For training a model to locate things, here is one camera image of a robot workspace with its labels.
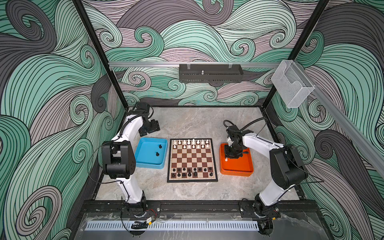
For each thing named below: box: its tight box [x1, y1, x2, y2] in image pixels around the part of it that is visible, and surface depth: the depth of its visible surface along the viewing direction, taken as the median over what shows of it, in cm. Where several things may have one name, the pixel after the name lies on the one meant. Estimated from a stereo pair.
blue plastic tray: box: [135, 137, 168, 170], surface depth 96 cm
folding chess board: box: [167, 138, 218, 183], surface depth 92 cm
